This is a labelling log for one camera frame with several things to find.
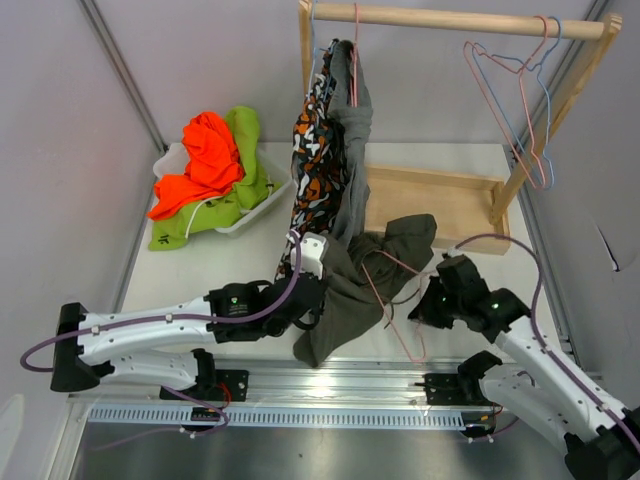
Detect dark olive shorts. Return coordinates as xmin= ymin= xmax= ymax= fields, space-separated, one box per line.
xmin=293 ymin=213 xmax=437 ymax=368

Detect pink hanger of olive shorts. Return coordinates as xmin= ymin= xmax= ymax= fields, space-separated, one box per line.
xmin=359 ymin=248 xmax=441 ymax=364

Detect lime green shorts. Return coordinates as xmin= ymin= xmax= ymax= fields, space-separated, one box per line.
xmin=148 ymin=106 xmax=281 ymax=251

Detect orange shorts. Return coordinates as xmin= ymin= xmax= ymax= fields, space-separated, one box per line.
xmin=147 ymin=112 xmax=245 ymax=221

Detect light grey shorts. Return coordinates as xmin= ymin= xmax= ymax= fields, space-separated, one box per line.
xmin=328 ymin=40 xmax=373 ymax=246

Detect blue wire hanger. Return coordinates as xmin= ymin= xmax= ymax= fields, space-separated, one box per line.
xmin=496 ymin=16 xmax=564 ymax=190

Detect pink hanger of orange shorts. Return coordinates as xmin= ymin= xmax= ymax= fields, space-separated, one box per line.
xmin=462 ymin=15 xmax=549 ymax=190

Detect pink hanger of grey shorts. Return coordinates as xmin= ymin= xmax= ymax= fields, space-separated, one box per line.
xmin=350 ymin=2 xmax=360 ymax=108

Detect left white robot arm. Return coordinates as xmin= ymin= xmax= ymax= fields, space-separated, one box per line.
xmin=50 ymin=273 xmax=326 ymax=400

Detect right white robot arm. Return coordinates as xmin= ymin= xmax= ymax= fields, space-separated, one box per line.
xmin=409 ymin=255 xmax=639 ymax=479

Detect camouflage patterned shorts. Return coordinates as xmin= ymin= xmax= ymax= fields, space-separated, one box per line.
xmin=273 ymin=42 xmax=349 ymax=281

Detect blue hanger of camouflage shorts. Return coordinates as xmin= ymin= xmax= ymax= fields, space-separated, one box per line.
xmin=306 ymin=0 xmax=328 ymax=98

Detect wooden clothes rack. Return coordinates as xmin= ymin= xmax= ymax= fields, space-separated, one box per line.
xmin=298 ymin=1 xmax=623 ymax=255

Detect white plastic basket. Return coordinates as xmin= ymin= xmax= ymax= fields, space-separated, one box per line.
xmin=149 ymin=148 xmax=293 ymax=250

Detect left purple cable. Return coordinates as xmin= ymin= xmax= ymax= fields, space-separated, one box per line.
xmin=19 ymin=232 xmax=304 ymax=451

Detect purple cable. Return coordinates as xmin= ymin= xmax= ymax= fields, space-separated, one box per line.
xmin=19 ymin=232 xmax=304 ymax=451
xmin=452 ymin=232 xmax=640 ymax=446

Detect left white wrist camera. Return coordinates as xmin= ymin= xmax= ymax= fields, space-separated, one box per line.
xmin=288 ymin=230 xmax=328 ymax=280

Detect aluminium mounting rail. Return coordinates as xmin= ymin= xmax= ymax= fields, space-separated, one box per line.
xmin=67 ymin=353 xmax=606 ymax=405

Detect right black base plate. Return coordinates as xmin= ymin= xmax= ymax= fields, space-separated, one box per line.
xmin=413 ymin=373 xmax=494 ymax=407

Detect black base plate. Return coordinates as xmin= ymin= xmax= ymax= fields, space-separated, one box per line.
xmin=413 ymin=373 xmax=494 ymax=407
xmin=180 ymin=369 xmax=249 ymax=402

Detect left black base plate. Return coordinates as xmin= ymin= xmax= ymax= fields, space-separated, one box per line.
xmin=180 ymin=369 xmax=249 ymax=402

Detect slotted white cable duct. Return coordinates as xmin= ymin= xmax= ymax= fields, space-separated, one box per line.
xmin=88 ymin=404 xmax=465 ymax=431

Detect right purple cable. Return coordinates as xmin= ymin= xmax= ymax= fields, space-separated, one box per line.
xmin=452 ymin=232 xmax=640 ymax=446

